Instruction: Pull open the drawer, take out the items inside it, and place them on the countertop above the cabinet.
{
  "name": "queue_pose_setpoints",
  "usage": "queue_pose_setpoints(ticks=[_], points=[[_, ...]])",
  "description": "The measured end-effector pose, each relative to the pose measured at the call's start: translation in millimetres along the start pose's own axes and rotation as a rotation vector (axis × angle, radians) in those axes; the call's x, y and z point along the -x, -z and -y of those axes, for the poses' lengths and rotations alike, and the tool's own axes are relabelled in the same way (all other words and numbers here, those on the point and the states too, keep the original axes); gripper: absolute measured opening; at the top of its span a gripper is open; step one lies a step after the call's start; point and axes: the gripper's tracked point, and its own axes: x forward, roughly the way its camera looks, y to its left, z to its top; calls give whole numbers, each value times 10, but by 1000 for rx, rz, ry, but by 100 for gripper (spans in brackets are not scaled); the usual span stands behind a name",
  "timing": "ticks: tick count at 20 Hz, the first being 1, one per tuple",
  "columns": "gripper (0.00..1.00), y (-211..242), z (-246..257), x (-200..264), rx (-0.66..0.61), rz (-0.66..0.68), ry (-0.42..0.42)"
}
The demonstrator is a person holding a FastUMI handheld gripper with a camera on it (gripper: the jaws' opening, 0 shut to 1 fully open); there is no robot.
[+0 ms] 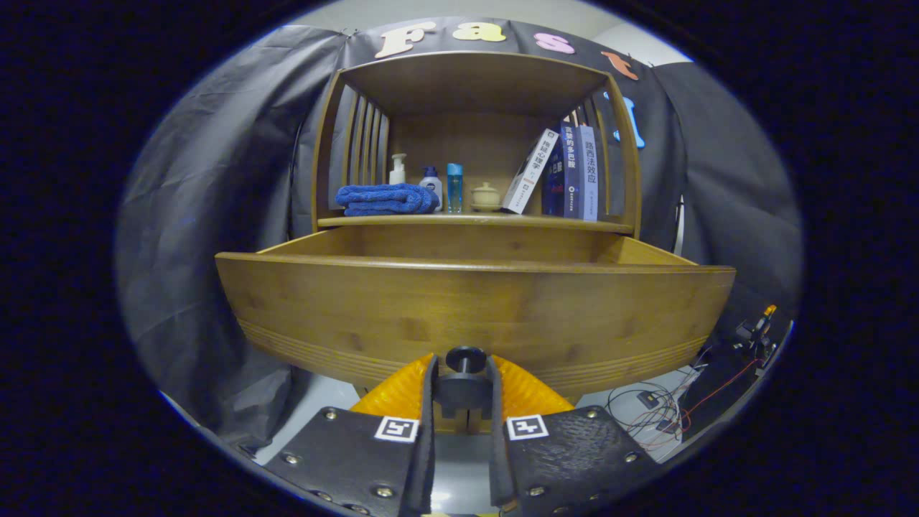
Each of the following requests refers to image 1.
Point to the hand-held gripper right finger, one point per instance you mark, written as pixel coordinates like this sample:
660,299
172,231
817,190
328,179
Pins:
497,459

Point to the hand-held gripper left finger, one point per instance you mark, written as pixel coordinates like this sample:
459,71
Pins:
428,431

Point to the wooden drawer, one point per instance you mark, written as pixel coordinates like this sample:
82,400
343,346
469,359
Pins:
431,309

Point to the wooden countertop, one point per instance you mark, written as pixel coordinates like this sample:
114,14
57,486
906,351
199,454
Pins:
474,220

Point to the wooden cabinet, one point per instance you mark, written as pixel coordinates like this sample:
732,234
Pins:
474,86

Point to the blue folded towel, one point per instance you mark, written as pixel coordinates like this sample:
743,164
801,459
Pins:
380,197

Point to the cream lidded tea cup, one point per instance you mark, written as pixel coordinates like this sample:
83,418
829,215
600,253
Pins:
486,196

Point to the clear blue bottle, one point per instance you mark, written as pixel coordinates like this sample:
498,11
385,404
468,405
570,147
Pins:
454,187

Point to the white bottle with blue cap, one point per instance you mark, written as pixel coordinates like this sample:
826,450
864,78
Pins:
432,183

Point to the white pump bottle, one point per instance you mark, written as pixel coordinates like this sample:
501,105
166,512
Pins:
397,174

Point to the white book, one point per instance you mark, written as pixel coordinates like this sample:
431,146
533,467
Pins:
530,172

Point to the black and orange device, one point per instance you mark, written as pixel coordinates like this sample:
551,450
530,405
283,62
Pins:
757,332

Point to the dark blue book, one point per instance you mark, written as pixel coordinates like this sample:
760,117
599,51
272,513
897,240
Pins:
569,172

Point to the pale blue book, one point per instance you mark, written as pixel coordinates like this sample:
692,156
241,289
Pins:
589,172

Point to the black backdrop cloth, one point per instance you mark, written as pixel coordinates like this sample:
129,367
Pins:
215,215

